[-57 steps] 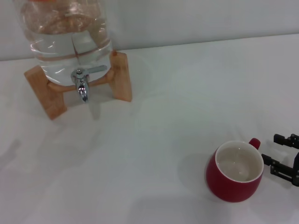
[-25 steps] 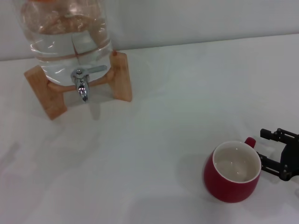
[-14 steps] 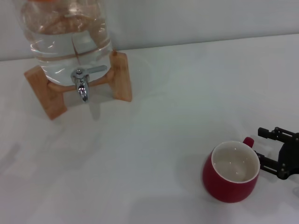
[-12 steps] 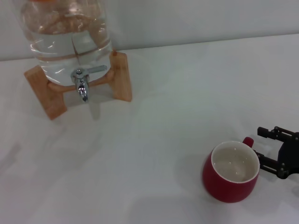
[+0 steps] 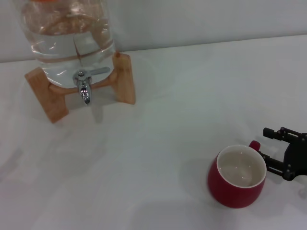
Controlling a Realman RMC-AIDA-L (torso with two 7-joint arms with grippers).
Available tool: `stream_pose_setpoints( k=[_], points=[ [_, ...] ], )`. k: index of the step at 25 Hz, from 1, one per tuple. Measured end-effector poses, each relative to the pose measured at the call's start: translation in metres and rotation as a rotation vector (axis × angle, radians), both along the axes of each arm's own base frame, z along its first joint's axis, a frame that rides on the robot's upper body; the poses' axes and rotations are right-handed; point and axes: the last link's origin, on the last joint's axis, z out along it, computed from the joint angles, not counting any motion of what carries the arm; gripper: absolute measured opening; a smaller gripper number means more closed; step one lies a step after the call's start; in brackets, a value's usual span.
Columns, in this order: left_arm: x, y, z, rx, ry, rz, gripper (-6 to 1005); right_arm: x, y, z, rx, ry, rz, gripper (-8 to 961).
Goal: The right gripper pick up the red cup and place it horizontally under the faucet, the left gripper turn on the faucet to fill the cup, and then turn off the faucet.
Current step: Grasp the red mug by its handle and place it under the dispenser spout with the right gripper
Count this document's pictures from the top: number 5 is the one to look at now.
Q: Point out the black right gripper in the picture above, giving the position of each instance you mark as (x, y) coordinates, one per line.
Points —
(296, 158)

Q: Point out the red cup white inside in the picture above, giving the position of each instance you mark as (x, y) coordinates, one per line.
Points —
(230, 189)

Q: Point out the chrome faucet with lever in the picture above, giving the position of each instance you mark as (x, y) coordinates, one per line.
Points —
(84, 91)

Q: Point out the wooden dispenser stand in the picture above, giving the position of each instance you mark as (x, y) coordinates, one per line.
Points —
(124, 76)

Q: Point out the glass water dispenser jar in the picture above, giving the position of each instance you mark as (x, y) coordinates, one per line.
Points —
(64, 43)

